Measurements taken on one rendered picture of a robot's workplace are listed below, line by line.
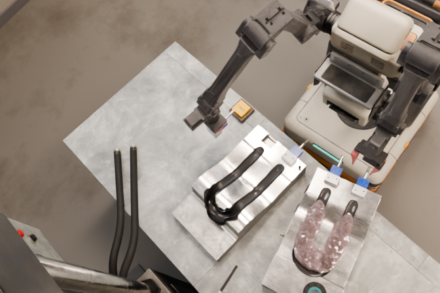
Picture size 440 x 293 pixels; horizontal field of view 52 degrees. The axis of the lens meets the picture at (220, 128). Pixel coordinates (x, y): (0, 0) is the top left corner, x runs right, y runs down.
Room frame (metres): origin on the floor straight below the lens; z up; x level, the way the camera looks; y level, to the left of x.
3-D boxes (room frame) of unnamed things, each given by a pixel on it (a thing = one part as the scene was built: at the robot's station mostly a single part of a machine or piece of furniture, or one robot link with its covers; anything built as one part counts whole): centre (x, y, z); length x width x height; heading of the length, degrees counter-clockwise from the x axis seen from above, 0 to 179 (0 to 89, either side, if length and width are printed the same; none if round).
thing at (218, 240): (0.49, 0.00, 0.87); 0.50 x 0.26 x 0.14; 118
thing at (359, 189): (0.37, -0.46, 0.85); 0.13 x 0.05 x 0.05; 135
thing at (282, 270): (0.21, -0.24, 0.85); 0.50 x 0.26 x 0.11; 135
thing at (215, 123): (0.74, 0.02, 1.06); 0.10 x 0.07 x 0.07; 28
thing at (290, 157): (0.56, -0.27, 0.89); 0.13 x 0.05 x 0.05; 118
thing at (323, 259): (0.22, -0.24, 0.90); 0.26 x 0.18 x 0.08; 135
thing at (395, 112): (0.45, -0.53, 1.40); 0.11 x 0.06 x 0.43; 36
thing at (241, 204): (0.49, -0.01, 0.92); 0.35 x 0.16 x 0.09; 118
